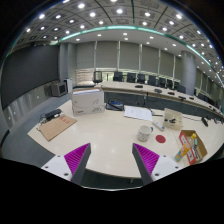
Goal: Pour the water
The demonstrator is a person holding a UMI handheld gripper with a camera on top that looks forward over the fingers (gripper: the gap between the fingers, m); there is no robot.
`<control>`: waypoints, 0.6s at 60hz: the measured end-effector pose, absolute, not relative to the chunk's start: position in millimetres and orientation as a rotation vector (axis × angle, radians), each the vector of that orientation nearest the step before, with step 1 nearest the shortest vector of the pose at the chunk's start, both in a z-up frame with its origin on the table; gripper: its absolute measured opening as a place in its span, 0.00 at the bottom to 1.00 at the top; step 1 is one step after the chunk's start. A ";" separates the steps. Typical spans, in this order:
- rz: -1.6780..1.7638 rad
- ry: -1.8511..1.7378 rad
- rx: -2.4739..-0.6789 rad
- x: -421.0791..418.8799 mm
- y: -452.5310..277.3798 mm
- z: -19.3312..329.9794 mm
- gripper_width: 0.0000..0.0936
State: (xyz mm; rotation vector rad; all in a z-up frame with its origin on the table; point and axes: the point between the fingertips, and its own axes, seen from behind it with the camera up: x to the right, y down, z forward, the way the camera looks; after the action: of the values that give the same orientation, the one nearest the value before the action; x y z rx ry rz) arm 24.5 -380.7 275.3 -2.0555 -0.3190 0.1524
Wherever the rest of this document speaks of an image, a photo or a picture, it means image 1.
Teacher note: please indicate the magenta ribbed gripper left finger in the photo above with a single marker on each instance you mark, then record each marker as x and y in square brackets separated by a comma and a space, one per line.
[77, 160]

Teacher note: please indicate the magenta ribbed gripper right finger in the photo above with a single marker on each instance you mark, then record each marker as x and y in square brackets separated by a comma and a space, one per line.
[146, 161]

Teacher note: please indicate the red round coaster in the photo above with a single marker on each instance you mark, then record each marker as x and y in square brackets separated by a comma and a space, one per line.
[160, 139]

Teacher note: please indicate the white ceramic mug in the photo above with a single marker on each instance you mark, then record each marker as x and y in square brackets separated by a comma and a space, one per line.
[144, 133]

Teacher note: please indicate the white remote control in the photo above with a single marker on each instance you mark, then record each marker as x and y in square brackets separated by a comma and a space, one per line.
[158, 125]

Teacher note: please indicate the brown flat cardboard sheet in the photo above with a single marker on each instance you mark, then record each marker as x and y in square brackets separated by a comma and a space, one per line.
[56, 126]

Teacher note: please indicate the red white packet in box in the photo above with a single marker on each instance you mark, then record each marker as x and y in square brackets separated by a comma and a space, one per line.
[188, 149]

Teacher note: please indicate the open brown cardboard box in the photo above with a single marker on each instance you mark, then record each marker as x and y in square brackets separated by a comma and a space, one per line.
[197, 151]

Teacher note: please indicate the white paper sheet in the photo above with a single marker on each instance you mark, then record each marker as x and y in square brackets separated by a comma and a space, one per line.
[138, 113]

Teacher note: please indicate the yellow bottle in box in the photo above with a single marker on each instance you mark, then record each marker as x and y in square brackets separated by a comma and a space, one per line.
[194, 140]

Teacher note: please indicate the white cardboard box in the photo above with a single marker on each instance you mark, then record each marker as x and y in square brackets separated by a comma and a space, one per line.
[87, 101]

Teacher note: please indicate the black bag on table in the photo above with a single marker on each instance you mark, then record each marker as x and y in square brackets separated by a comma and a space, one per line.
[113, 105]

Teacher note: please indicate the grey monitor cabinet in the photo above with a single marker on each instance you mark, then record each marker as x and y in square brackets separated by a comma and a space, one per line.
[58, 89]

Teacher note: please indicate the black office chair row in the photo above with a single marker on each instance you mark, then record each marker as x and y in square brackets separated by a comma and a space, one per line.
[149, 80]

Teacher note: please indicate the black device with cables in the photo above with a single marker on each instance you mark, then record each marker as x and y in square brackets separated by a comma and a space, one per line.
[50, 115]

